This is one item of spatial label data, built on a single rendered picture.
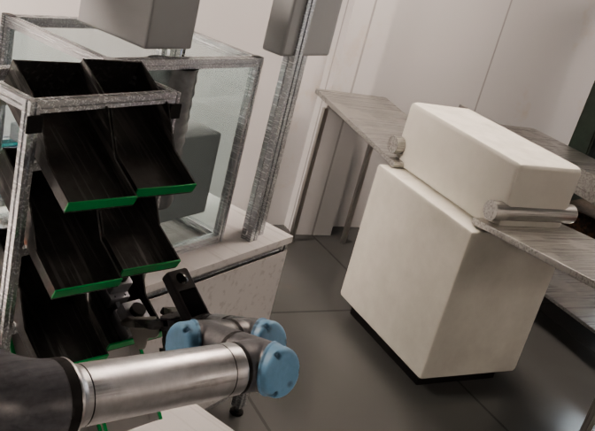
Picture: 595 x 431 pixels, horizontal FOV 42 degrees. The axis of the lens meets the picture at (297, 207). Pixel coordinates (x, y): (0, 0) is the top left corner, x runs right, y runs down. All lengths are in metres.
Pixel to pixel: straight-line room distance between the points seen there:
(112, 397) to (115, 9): 1.62
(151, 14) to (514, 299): 2.43
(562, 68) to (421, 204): 2.77
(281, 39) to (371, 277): 1.89
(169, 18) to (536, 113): 4.39
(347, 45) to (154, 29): 2.77
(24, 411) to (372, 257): 3.42
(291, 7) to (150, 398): 1.84
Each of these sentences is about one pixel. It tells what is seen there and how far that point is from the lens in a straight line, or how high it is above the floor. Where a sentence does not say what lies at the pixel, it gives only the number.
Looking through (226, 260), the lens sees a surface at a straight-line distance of 2.75.
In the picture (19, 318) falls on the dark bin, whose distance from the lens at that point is 1.49.
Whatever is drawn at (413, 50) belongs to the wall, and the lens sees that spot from 5.45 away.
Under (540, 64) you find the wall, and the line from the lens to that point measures 6.23.
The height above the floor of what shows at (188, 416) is 0.86.
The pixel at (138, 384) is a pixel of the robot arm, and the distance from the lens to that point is 0.99.
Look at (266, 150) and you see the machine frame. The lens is 2.81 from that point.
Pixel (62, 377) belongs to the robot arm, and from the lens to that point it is 0.93.
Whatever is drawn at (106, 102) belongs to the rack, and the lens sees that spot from 1.42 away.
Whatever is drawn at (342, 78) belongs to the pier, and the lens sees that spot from 5.04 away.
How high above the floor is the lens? 2.04
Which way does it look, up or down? 21 degrees down
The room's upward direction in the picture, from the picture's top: 15 degrees clockwise
